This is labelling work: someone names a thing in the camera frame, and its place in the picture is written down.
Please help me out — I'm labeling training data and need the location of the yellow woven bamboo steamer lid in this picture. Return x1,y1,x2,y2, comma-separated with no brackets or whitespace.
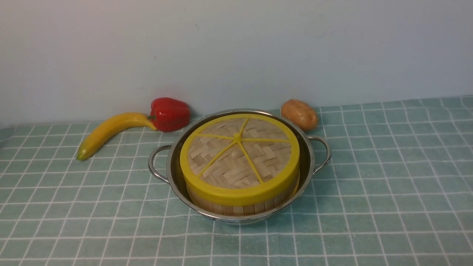
180,113,300,212

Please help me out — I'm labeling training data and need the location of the yellow-rimmed bamboo steamer basket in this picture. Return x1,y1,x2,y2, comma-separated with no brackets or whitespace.
187,173,300,216

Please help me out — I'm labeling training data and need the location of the brown potato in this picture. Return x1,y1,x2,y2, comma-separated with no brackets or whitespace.
280,99,319,132

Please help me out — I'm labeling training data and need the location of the red bell pepper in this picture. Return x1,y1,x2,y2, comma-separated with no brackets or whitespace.
149,97,191,132

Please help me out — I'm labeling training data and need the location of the yellow plastic banana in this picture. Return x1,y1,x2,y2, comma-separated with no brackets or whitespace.
76,112,157,161

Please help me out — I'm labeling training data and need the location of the green checked tablecloth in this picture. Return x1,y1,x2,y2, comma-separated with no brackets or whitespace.
0,96,473,266

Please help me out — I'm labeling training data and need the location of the stainless steel two-handled pot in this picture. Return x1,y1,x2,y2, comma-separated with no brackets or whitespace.
148,109,331,225

